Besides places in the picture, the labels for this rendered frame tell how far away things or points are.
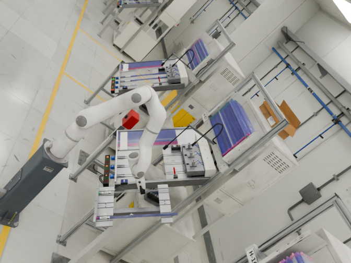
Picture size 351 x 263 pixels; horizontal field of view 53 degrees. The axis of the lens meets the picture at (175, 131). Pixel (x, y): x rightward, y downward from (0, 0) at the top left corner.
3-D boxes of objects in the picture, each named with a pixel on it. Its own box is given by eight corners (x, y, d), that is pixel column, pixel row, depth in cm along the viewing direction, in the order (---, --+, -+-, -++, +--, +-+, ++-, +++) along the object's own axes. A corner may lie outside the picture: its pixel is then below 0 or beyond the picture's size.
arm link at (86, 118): (89, 127, 231) (77, 133, 216) (81, 110, 229) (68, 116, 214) (155, 99, 215) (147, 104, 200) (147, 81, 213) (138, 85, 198)
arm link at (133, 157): (145, 172, 225) (141, 164, 233) (142, 157, 218) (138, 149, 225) (133, 177, 224) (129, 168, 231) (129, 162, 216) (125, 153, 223)
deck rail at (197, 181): (115, 190, 259) (114, 184, 256) (115, 188, 261) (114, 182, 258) (210, 184, 267) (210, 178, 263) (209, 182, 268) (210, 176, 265)
